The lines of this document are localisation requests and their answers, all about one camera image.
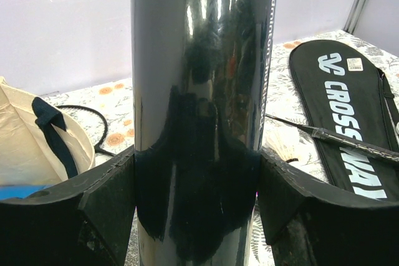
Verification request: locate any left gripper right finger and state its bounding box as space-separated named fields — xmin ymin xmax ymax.
xmin=257 ymin=151 xmax=398 ymax=265

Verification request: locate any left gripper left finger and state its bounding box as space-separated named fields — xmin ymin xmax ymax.
xmin=1 ymin=146 xmax=135 ymax=265

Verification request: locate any shuttlecock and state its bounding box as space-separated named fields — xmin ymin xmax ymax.
xmin=266 ymin=127 xmax=308 ymax=166

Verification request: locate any black shuttlecock tube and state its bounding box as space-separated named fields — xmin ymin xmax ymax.
xmin=131 ymin=0 xmax=276 ymax=265

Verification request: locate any right badminton racket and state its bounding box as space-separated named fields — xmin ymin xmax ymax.
xmin=265 ymin=114 xmax=398 ymax=164

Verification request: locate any badminton racket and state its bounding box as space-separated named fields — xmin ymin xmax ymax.
xmin=57 ymin=105 xmax=115 ymax=157
xmin=265 ymin=114 xmax=398 ymax=164

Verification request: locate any left badminton racket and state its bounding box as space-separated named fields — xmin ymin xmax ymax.
xmin=57 ymin=105 xmax=115 ymax=157

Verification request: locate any blue white can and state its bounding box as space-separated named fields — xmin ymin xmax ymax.
xmin=0 ymin=185 xmax=49 ymax=200

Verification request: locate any beige canvas tote bag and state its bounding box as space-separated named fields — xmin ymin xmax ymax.
xmin=1 ymin=78 xmax=95 ymax=186

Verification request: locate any black racket cover bag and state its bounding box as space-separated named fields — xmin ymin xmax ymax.
xmin=289 ymin=40 xmax=398 ymax=202

